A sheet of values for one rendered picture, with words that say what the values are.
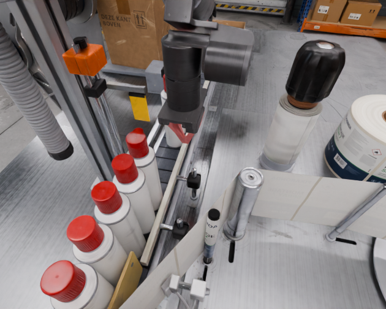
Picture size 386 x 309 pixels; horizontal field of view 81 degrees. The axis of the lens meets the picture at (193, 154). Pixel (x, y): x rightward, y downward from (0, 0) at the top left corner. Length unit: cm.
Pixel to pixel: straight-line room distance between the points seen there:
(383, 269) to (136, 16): 100
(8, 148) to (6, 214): 167
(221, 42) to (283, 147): 30
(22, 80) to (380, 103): 68
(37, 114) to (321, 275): 53
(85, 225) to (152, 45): 81
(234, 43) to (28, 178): 64
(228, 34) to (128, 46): 77
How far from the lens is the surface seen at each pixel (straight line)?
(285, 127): 51
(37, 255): 63
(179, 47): 33
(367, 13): 433
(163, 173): 58
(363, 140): 59
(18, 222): 70
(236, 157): 62
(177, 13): 33
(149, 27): 98
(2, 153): 236
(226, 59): 32
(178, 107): 38
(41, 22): 41
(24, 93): 33
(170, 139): 61
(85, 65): 38
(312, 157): 69
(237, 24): 157
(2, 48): 31
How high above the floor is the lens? 134
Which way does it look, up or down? 48 degrees down
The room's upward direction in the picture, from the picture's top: straight up
